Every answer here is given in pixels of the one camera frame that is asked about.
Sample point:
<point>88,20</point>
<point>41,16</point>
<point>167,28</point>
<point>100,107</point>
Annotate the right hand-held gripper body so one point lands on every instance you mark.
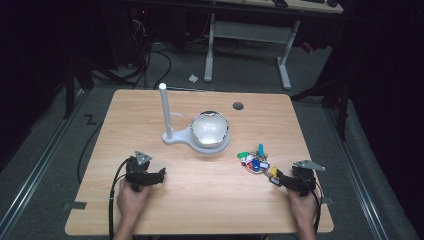
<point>304,176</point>

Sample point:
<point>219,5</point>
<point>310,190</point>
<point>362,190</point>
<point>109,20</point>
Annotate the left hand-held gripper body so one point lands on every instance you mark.
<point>136,170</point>

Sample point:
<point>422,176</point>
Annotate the bunch of coloured key tags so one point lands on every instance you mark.
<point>256,162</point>

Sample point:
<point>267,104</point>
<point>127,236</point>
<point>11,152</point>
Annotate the person's left hand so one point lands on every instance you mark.
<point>130,202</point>

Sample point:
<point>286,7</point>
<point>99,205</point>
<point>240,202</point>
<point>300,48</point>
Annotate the person's right hand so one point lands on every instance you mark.
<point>302,209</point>

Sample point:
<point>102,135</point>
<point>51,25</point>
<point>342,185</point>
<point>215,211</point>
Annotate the grey tape strip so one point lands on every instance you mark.
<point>77,205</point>
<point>328,200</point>

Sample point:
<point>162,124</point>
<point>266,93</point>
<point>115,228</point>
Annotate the white round bowl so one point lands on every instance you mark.
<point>210,129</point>

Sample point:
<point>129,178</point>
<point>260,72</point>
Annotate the dark metal stand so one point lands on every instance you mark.
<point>336,93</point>
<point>70,83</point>

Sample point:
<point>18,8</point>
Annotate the white paper scrap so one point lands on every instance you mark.
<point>193,78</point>

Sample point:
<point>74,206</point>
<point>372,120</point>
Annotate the desk with grey legs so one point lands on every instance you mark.
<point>249,32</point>

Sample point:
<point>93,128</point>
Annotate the white stand with post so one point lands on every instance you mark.
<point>170,133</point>

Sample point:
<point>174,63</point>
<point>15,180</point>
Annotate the metal floor rail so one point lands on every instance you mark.
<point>356,173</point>
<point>36,160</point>

